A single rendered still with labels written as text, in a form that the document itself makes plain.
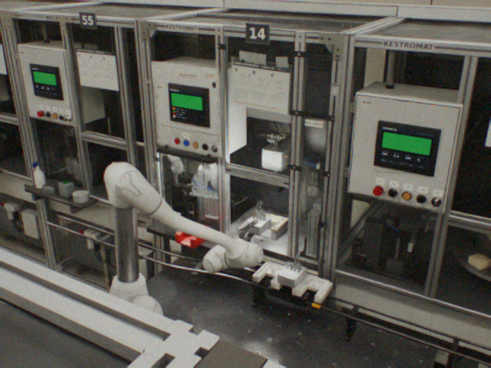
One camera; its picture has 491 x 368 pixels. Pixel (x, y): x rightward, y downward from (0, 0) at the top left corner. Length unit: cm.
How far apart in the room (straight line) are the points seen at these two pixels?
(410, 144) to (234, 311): 120
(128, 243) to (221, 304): 66
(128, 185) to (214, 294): 98
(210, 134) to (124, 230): 69
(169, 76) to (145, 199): 85
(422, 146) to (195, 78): 114
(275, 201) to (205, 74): 96
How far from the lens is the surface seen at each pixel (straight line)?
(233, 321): 259
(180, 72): 264
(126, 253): 233
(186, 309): 269
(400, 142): 218
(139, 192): 204
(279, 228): 280
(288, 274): 249
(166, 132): 279
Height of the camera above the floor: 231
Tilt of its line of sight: 24 degrees down
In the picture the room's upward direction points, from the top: straight up
